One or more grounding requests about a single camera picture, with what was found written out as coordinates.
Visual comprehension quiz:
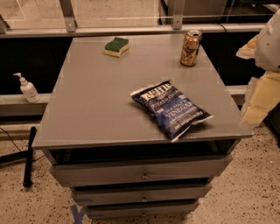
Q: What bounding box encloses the green and yellow sponge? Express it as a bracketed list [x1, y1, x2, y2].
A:
[104, 37, 129, 57]

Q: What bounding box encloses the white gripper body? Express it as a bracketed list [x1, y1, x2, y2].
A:
[255, 9, 280, 72]

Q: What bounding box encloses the grey drawer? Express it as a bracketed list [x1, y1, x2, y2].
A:
[86, 199, 199, 220]
[72, 183, 212, 206]
[50, 154, 232, 187]

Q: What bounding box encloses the gold soda can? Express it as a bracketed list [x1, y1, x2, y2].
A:
[180, 30, 202, 67]

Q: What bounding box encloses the black cable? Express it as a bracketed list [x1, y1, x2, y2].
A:
[0, 127, 23, 153]

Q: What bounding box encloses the top grey drawer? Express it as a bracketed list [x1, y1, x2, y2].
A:
[50, 154, 232, 187]

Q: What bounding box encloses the bottom grey drawer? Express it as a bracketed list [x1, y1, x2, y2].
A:
[86, 199, 199, 220]

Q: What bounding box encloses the grey drawer cabinet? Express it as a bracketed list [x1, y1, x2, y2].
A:
[32, 34, 254, 221]

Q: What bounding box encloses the blue tape cross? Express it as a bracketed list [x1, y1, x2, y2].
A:
[71, 205, 86, 224]

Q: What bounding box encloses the black stand leg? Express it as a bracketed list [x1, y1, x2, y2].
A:
[23, 127, 36, 187]

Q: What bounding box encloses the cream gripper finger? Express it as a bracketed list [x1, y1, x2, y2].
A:
[241, 71, 280, 126]
[236, 35, 258, 60]

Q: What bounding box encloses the middle grey drawer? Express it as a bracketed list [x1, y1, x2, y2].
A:
[72, 183, 212, 206]

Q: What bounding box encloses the blue potato chip bag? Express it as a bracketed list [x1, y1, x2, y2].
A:
[130, 80, 213, 142]

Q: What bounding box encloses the white pump lotion bottle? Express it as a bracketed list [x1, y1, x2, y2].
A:
[14, 73, 40, 103]

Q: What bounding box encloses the metal window rail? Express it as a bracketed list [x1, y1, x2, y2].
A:
[0, 0, 266, 38]

